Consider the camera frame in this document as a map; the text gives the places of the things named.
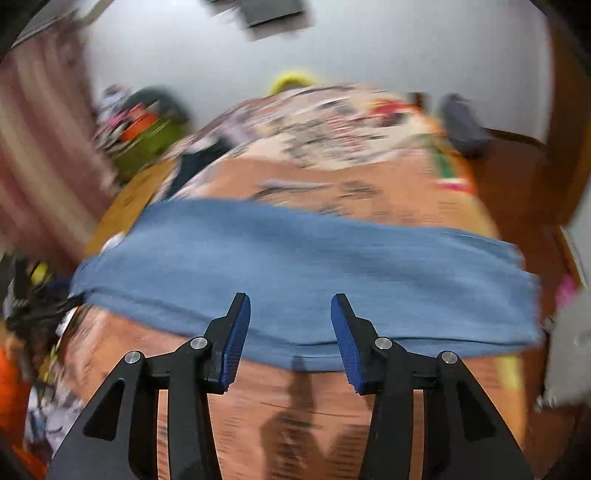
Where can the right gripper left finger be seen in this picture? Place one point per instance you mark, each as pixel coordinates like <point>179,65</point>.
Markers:
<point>115,436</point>

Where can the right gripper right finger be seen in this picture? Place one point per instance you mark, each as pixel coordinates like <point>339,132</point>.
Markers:
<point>465,436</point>

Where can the blue denim pants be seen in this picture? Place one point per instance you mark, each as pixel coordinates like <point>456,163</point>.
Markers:
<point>431,289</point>

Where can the yellow wooden board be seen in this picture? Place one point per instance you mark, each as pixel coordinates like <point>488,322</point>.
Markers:
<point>129,204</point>

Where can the striped pink curtain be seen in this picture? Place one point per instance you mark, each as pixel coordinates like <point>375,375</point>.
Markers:
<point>55,185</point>

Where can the dark navy folded garment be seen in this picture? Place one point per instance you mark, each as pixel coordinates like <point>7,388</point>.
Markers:
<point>194,160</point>

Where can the newspaper print bed blanket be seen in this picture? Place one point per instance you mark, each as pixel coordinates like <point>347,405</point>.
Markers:
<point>356,153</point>

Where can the dark grey bag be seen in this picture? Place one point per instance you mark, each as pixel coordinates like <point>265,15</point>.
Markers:
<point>464,131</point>

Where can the green storage bag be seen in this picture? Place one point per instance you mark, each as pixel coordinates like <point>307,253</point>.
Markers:
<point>146,148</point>

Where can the orange box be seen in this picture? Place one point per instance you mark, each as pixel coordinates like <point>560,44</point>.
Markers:
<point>138,126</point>

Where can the grey neck pillow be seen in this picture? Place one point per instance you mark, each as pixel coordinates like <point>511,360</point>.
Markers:
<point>161,101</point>

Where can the yellow curved pillow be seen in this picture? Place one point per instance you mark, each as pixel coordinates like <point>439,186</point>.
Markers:
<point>290,80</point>

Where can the small black wall monitor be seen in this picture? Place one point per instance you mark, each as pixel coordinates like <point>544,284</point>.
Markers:
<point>263,19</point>

